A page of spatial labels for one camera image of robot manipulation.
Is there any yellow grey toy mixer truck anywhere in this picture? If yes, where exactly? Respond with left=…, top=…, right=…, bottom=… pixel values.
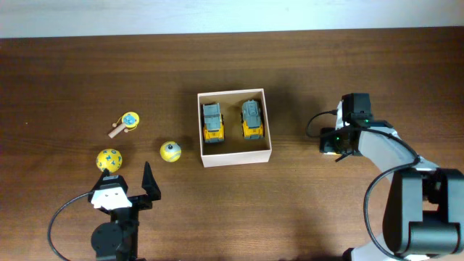
left=241, top=100, right=264, bottom=140

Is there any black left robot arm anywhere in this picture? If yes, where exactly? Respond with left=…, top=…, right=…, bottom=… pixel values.
left=88, top=162, right=162, bottom=261

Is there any yellow grey toy dump truck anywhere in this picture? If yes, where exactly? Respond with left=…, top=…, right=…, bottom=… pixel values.
left=202, top=103, right=225, bottom=144

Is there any yellow grey minion ball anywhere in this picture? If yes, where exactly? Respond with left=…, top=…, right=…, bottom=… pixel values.
left=159, top=141, right=182, bottom=162

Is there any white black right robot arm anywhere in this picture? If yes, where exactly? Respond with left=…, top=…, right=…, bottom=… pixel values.
left=320, top=93, right=463, bottom=261

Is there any yellow ball with blue letters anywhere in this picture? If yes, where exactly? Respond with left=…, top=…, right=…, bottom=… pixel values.
left=96, top=149, right=123, bottom=173

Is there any small colourful puzzle cube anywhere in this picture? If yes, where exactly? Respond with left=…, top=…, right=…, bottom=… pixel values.
left=320, top=149, right=343, bottom=156

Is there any yellow wooden rattle drum toy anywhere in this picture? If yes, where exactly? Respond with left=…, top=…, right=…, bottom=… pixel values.
left=108, top=112, right=141, bottom=138

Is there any beige open cardboard box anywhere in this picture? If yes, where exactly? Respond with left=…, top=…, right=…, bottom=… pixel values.
left=197, top=88, right=272, bottom=167

